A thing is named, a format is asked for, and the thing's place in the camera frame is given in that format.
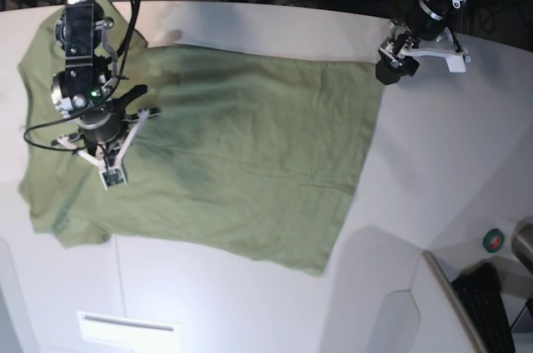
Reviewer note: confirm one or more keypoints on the green tape roll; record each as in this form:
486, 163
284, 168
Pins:
493, 240

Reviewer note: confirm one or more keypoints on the black keyboard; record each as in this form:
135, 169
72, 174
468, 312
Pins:
479, 291

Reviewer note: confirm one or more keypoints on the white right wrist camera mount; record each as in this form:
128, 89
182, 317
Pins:
110, 165

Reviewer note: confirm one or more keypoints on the green t-shirt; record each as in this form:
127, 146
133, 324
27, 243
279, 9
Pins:
257, 156

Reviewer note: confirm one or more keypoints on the white label plate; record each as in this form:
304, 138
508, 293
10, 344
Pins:
128, 333

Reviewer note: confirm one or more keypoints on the metal cylinder cup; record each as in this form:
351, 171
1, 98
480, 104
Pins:
521, 245

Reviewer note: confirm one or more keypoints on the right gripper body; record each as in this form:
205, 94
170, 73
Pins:
107, 126

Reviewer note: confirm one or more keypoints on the grey table edge rail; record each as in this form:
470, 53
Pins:
445, 322

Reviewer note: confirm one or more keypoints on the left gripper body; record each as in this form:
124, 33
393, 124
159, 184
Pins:
392, 50

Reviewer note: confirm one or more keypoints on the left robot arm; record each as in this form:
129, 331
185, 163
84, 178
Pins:
423, 30

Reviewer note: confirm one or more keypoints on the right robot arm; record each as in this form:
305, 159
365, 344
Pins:
83, 92

